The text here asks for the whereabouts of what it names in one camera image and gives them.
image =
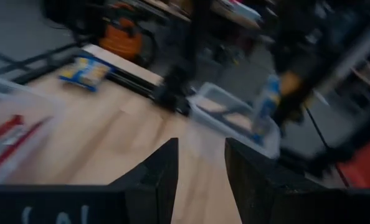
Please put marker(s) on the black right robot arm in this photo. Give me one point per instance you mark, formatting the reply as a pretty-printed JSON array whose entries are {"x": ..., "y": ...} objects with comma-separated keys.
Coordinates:
[{"x": 185, "y": 62}]

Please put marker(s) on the orange shop vacuum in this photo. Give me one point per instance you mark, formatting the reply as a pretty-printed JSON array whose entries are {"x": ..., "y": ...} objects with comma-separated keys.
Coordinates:
[{"x": 121, "y": 42}]

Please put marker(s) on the red floor mat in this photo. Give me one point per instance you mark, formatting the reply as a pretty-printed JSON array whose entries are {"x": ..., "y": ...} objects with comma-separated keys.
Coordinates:
[{"x": 365, "y": 165}]

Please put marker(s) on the blue Maruchan noodle pack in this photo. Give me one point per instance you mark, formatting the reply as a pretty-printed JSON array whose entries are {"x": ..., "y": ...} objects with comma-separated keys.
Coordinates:
[
  {"x": 266, "y": 109},
  {"x": 85, "y": 73}
]

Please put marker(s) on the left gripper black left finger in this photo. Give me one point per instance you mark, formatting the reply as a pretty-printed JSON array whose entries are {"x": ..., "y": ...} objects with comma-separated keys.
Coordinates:
[{"x": 154, "y": 196}]

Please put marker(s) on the black metal table frame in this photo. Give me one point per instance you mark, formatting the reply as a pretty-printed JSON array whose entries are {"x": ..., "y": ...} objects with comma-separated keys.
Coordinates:
[{"x": 132, "y": 81}]

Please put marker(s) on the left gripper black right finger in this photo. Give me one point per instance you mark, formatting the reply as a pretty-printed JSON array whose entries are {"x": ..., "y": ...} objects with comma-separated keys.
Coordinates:
[{"x": 259, "y": 193}]

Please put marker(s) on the clear plastic bin with label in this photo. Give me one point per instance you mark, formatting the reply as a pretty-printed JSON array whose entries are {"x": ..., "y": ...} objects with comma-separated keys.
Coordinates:
[{"x": 41, "y": 105}]

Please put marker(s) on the red Maruchan noodle pack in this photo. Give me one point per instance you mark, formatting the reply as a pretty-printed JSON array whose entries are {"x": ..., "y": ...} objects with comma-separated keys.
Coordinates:
[{"x": 4, "y": 133}]

